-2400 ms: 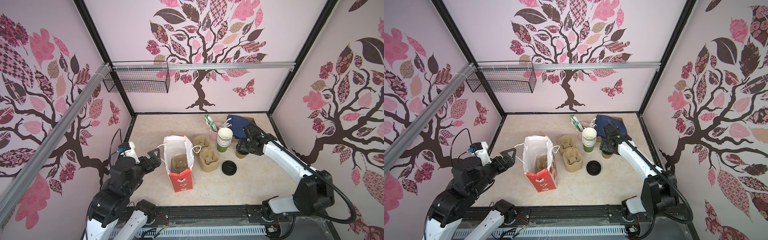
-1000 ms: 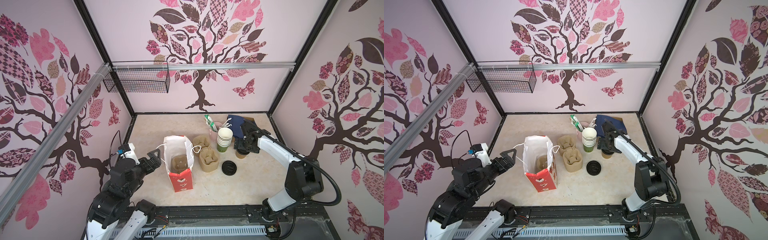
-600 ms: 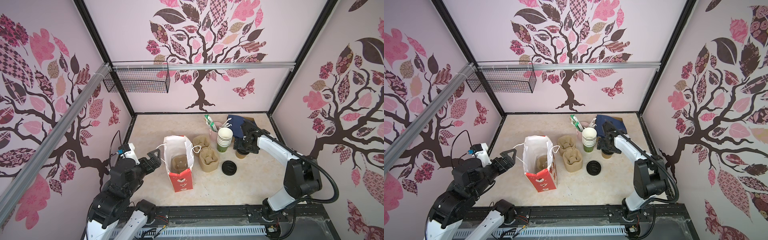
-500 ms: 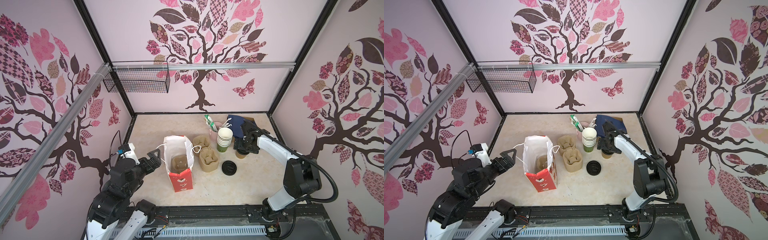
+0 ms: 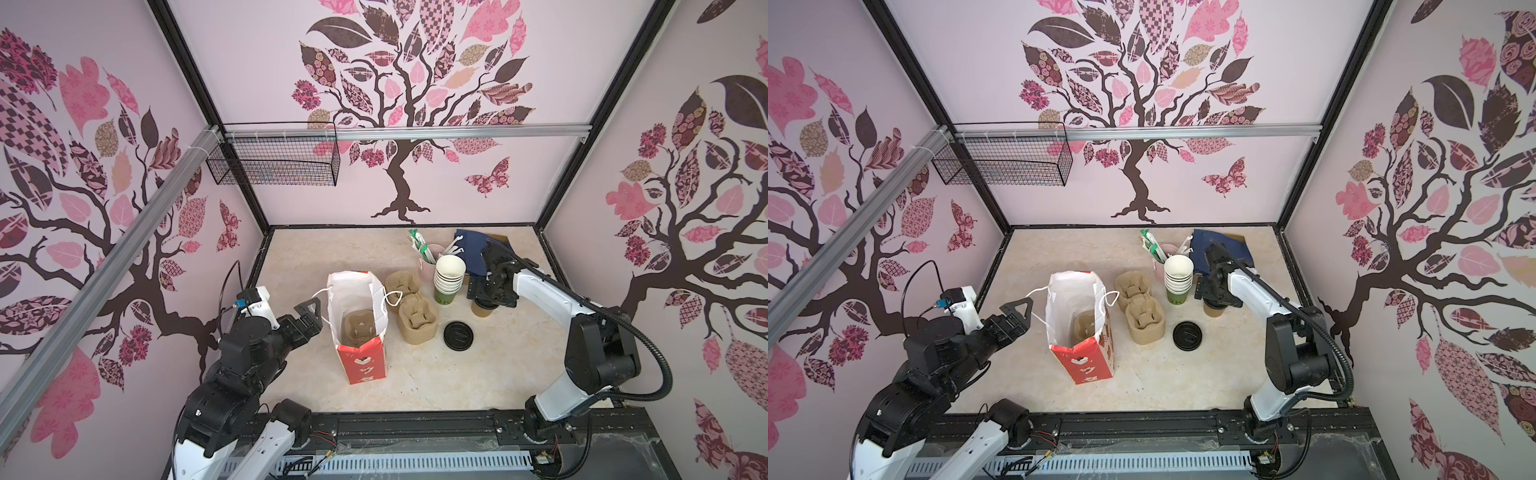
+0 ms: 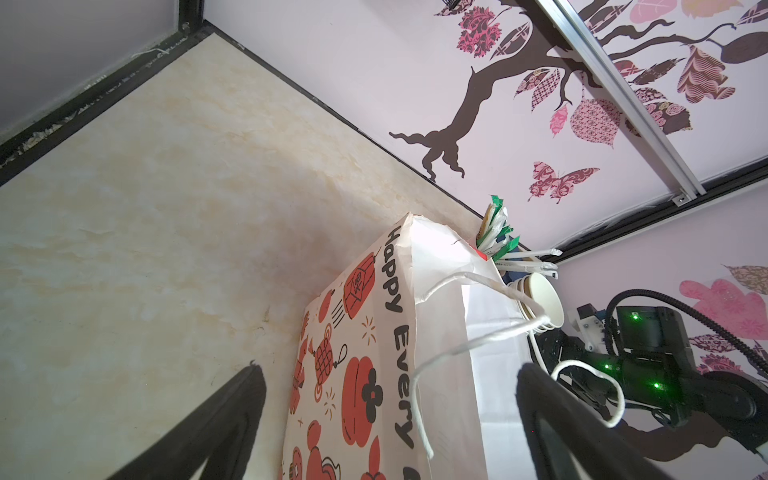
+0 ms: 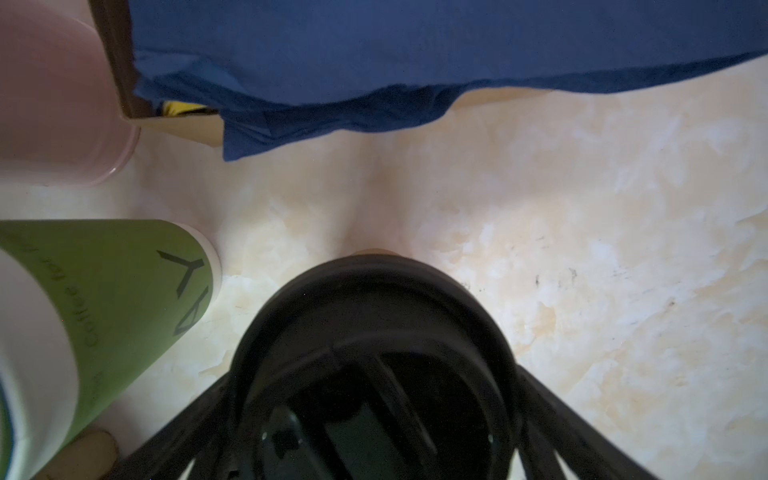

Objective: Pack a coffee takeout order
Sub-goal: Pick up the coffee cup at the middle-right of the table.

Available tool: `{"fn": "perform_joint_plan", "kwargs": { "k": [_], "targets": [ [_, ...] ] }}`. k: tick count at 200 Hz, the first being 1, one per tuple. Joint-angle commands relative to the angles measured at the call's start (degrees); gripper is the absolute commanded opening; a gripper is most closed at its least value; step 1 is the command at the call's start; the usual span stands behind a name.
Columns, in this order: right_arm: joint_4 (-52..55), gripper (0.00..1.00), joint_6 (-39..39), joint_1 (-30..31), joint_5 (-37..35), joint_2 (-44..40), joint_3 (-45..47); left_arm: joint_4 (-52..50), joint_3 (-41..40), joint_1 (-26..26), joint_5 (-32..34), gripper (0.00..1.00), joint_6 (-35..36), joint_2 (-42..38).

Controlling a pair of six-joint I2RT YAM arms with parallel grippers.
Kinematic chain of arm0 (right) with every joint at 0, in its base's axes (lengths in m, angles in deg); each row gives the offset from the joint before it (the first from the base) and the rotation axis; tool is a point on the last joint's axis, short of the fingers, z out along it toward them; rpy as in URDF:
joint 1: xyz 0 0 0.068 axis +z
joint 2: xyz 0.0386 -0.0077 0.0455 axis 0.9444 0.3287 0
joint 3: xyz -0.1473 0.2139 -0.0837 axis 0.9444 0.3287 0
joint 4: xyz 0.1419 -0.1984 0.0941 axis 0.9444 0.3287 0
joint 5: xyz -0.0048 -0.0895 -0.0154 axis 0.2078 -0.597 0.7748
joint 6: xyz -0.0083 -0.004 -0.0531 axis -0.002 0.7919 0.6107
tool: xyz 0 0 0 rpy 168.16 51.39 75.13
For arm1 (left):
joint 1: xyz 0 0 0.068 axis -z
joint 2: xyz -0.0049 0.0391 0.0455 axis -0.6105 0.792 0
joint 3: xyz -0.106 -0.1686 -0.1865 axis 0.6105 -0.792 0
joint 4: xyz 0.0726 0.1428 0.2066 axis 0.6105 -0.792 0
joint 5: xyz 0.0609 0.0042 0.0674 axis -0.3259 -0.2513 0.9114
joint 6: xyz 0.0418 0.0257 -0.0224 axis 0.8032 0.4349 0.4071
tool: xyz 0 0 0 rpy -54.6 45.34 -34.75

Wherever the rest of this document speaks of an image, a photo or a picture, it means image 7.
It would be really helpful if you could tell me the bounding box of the brown pulp cup carrier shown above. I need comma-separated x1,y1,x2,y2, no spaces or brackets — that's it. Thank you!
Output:
33,429,119,480

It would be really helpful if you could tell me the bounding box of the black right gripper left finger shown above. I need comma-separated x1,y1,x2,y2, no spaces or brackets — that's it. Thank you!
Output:
104,374,229,479

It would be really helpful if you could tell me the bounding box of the brown cardboard box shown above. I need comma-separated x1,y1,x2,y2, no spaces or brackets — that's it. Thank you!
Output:
89,1,545,161

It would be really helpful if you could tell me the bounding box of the dark blue napkin stack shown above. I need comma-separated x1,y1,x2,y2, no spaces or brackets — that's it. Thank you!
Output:
129,1,767,161

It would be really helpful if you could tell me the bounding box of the stack of paper cups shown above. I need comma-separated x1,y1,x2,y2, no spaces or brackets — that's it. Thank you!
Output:
1,220,221,479

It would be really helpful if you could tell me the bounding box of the black plastic cup lid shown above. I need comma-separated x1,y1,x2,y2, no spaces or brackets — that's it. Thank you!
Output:
228,254,521,479

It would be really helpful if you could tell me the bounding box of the white paper cup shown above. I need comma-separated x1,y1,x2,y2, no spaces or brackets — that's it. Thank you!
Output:
352,248,400,256

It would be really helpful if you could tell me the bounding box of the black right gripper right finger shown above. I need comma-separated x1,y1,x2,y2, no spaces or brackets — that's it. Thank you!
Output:
517,366,655,479

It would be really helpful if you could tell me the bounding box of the pink straw holder cup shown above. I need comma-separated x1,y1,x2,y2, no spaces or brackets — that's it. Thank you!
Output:
1,1,139,186

